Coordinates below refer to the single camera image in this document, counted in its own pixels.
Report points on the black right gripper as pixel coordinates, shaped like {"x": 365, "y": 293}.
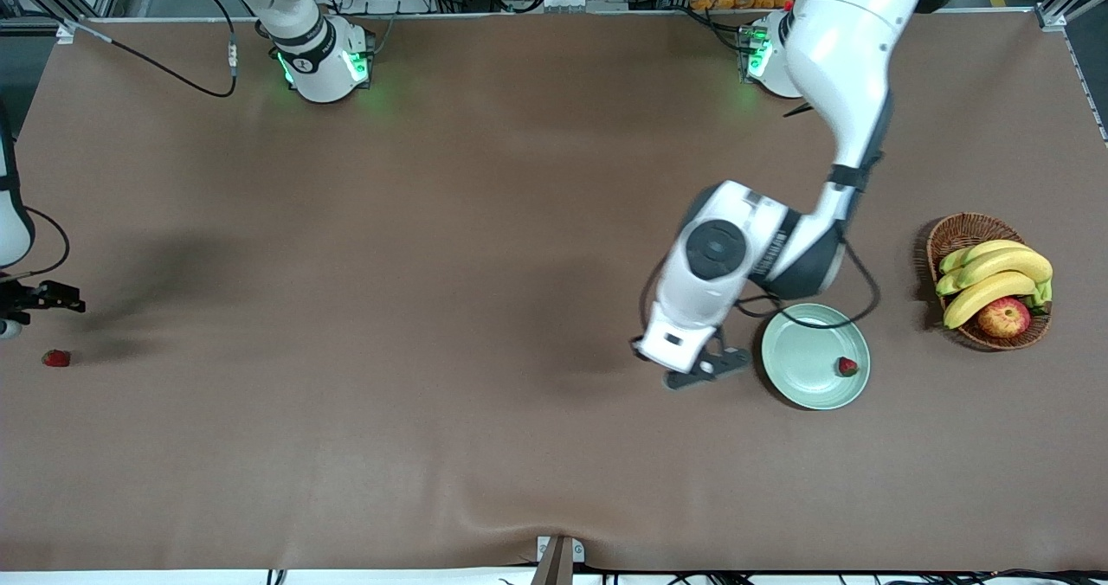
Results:
{"x": 24, "y": 298}

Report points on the red strawberry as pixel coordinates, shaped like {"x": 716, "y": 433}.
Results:
{"x": 56, "y": 358}
{"x": 847, "y": 366}

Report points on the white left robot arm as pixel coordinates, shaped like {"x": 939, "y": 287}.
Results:
{"x": 848, "y": 48}

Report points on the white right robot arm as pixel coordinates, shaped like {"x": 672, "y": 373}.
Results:
{"x": 303, "y": 57}

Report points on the light green round plate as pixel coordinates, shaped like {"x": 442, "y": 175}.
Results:
{"x": 805, "y": 369}

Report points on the brown table mat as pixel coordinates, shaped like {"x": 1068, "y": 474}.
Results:
{"x": 433, "y": 438}

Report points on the white terminal block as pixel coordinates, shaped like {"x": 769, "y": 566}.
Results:
{"x": 571, "y": 2}

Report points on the yellow banana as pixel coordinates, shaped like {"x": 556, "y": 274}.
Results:
{"x": 945, "y": 284}
{"x": 978, "y": 250}
{"x": 987, "y": 295}
{"x": 1008, "y": 265}

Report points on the brown wicker basket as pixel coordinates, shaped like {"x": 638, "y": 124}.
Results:
{"x": 961, "y": 230}

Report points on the red yellow apple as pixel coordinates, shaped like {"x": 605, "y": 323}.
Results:
{"x": 1004, "y": 318}

